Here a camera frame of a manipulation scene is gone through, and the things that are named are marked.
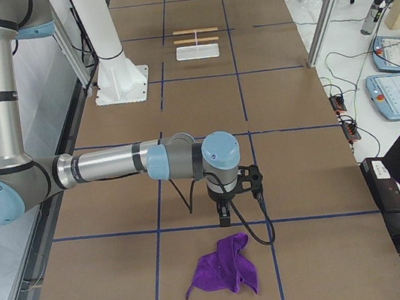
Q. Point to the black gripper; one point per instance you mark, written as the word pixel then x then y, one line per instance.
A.
pixel 218 196

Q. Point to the purple towel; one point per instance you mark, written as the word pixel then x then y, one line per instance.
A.
pixel 225 268

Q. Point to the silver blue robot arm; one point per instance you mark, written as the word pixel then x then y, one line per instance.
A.
pixel 26 182

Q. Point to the white wooden towel rack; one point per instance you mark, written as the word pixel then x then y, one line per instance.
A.
pixel 196 47

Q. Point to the orange black connector hub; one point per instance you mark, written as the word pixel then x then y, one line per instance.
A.
pixel 337 103

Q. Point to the black box with label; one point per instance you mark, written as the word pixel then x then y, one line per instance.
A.
pixel 382 186

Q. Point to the blue teach pendant near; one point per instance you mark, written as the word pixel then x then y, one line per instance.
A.
pixel 384 91

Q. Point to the blue teach pendant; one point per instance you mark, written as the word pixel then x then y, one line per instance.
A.
pixel 384 91
pixel 386 53

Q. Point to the blue teach pendant far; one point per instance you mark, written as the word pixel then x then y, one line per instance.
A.
pixel 386 53

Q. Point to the grey water bottle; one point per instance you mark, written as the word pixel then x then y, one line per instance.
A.
pixel 373 15

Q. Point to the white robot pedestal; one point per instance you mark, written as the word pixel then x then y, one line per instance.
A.
pixel 119 80

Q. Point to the aluminium frame post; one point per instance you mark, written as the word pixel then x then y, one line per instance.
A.
pixel 329 4

